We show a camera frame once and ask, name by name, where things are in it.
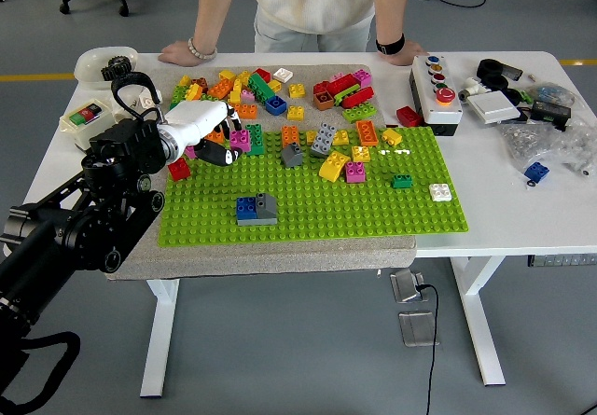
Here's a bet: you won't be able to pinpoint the white switch panel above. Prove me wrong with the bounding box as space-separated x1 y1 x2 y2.
465 91 522 127

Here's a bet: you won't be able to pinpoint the push-button control box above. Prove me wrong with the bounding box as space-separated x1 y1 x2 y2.
409 53 465 137

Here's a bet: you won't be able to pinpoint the blue square toy brick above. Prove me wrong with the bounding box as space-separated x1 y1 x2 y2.
523 161 550 184
235 197 258 221
264 94 288 117

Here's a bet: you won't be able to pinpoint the black power cord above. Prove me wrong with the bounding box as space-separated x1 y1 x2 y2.
414 283 442 415

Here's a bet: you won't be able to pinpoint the red curved toy brick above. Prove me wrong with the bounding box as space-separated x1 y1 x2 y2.
340 86 376 109

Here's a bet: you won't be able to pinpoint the clear bag of screws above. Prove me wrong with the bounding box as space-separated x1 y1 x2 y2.
498 120 568 173

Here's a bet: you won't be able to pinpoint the green long toy brick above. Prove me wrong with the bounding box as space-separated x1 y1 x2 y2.
245 123 266 157
246 73 276 104

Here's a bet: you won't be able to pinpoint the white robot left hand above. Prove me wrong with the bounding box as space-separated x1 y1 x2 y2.
163 100 244 168

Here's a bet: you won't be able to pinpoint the clear bag of parts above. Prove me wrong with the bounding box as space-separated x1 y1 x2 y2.
557 116 597 178

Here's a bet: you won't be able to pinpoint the person's left hand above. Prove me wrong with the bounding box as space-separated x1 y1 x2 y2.
385 37 430 67

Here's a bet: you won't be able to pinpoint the grey sloped toy brick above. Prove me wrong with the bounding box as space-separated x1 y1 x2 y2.
255 193 278 221
281 142 304 170

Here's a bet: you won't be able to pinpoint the grey long toy brick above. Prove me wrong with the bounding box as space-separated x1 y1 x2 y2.
310 122 337 159

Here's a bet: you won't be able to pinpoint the large red toy brick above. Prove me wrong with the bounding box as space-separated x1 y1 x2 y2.
325 74 361 99

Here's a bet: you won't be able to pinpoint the person's right hand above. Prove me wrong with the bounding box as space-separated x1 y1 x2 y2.
158 39 216 67

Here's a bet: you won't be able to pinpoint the white red-green switch box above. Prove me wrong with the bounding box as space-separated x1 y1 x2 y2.
59 98 118 150

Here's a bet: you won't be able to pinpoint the green baseplate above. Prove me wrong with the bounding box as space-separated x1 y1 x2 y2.
157 125 469 248

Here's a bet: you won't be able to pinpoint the black wristwatch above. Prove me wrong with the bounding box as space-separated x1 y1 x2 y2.
374 32 406 57

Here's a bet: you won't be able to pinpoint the table height control panel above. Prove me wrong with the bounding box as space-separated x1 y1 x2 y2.
527 254 597 269

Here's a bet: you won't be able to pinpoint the white pipe fitting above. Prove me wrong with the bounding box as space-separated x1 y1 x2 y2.
457 76 491 104

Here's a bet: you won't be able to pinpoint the lime flat toy brick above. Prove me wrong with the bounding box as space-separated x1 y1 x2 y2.
331 83 363 104

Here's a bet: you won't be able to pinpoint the clear bag blue parts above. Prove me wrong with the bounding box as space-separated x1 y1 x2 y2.
524 82 577 108

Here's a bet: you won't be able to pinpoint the white bowl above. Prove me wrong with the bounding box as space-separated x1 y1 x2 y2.
74 46 141 90

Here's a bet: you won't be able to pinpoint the black tape roll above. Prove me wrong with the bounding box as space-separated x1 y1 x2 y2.
482 74 510 92
476 58 507 78

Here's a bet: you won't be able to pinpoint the white table leg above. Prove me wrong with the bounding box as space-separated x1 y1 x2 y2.
139 278 181 398
450 256 507 387

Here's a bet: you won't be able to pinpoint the bead bracelet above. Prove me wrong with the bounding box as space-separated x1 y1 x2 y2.
186 36 219 61

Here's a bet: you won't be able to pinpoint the lime long toy brick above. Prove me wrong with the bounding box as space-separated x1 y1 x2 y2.
341 102 379 125

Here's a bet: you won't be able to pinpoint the grey-brown mat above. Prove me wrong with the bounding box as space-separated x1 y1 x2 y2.
99 63 418 282

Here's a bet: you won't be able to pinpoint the yellow curved toy brick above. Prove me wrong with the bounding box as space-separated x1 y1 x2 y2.
318 150 351 184

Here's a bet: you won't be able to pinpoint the grey flat toy brick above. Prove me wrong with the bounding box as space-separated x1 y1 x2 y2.
236 216 279 228

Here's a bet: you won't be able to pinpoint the black power adapter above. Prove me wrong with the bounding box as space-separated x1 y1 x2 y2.
530 100 573 132

